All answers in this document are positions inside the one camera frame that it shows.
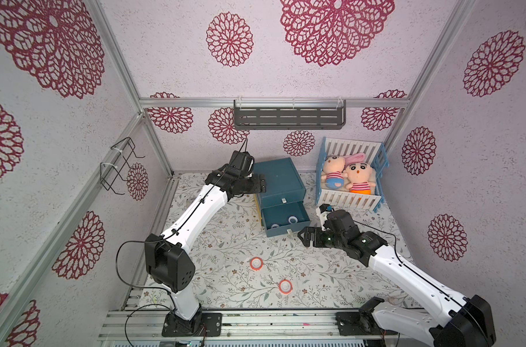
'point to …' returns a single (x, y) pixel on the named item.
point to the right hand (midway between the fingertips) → (311, 236)
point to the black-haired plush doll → (358, 173)
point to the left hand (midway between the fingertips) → (257, 185)
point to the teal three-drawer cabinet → (281, 208)
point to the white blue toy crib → (376, 157)
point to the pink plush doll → (334, 167)
